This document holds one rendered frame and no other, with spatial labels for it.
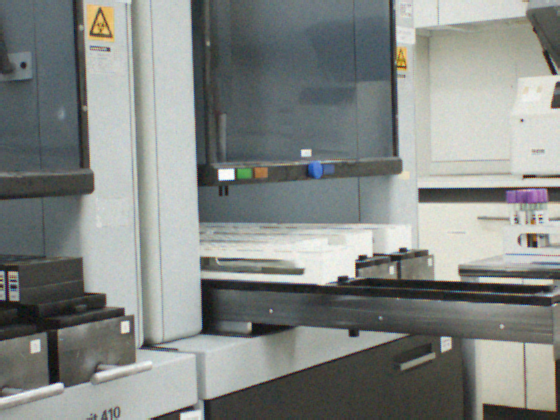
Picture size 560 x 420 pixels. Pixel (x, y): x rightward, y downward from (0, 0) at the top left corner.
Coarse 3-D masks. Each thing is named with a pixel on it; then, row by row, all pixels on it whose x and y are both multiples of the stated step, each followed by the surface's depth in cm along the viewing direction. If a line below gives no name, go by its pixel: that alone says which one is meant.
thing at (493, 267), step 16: (496, 256) 190; (464, 272) 178; (480, 272) 177; (496, 272) 175; (512, 272) 173; (528, 272) 172; (544, 272) 171; (464, 352) 179; (480, 352) 180; (464, 368) 179; (480, 368) 180; (464, 384) 180; (480, 384) 180; (464, 400) 180; (480, 400) 180; (464, 416) 180; (480, 416) 180
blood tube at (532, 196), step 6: (528, 192) 176; (534, 192) 175; (528, 198) 176; (534, 198) 175; (534, 204) 176; (534, 210) 176; (534, 216) 176; (534, 222) 176; (534, 234) 176; (534, 240) 176; (534, 246) 176; (540, 246) 176
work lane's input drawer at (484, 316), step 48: (240, 288) 166; (288, 288) 161; (336, 288) 157; (384, 288) 152; (432, 288) 160; (480, 288) 156; (528, 288) 152; (432, 336) 147; (480, 336) 143; (528, 336) 140
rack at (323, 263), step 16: (208, 256) 170; (224, 256) 169; (240, 256) 167; (256, 256) 165; (272, 256) 164; (288, 256) 162; (304, 256) 160; (320, 256) 159; (336, 256) 162; (352, 256) 166; (208, 272) 171; (224, 272) 170; (240, 272) 172; (256, 272) 177; (272, 272) 176; (288, 272) 174; (304, 272) 172; (320, 272) 159; (336, 272) 162; (352, 272) 166
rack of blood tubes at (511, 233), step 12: (504, 228) 179; (516, 228) 177; (528, 228) 176; (540, 228) 175; (552, 228) 173; (504, 240) 179; (516, 240) 177; (504, 252) 179; (516, 252) 177; (528, 252) 176; (540, 252) 175; (552, 252) 174
